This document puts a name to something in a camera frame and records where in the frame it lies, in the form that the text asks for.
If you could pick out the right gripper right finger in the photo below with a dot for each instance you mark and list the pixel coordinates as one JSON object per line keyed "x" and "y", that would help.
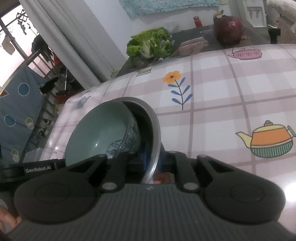
{"x": 178, "y": 164}

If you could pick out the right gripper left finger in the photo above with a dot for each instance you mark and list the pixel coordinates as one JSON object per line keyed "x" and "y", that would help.
{"x": 125, "y": 168}

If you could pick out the small steel bowl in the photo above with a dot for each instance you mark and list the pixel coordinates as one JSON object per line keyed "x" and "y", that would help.
{"x": 150, "y": 134}

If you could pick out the green ceramic bowl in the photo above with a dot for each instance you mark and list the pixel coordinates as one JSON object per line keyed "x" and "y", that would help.
{"x": 109, "y": 129}

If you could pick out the person left hand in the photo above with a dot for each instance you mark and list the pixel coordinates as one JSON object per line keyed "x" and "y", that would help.
{"x": 8, "y": 220}

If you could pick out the blue hanging towel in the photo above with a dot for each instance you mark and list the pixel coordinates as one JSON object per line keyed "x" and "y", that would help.
{"x": 21, "y": 103}

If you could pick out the checked patterned tablecloth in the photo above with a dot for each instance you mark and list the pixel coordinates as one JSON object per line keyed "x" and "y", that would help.
{"x": 202, "y": 102}

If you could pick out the raw meat piece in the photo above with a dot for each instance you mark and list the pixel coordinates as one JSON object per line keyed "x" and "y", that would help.
{"x": 193, "y": 46}

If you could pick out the green lettuce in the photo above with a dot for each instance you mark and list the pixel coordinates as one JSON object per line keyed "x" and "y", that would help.
{"x": 152, "y": 43}

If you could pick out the red bottle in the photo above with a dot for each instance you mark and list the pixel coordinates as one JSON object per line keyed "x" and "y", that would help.
{"x": 197, "y": 22}

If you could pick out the red onion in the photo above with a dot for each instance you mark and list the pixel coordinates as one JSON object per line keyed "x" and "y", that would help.
{"x": 228, "y": 30}

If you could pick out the grey curtain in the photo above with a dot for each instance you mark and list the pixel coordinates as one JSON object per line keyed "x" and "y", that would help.
{"x": 76, "y": 36}

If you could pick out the white water dispenser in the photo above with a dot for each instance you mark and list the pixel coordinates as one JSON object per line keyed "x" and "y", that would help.
{"x": 255, "y": 13}

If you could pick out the white padded chair back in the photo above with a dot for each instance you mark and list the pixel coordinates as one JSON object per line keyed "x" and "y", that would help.
{"x": 287, "y": 8}

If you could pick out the teal wall cloth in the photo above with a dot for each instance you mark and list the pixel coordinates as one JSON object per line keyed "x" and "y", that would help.
{"x": 135, "y": 8}

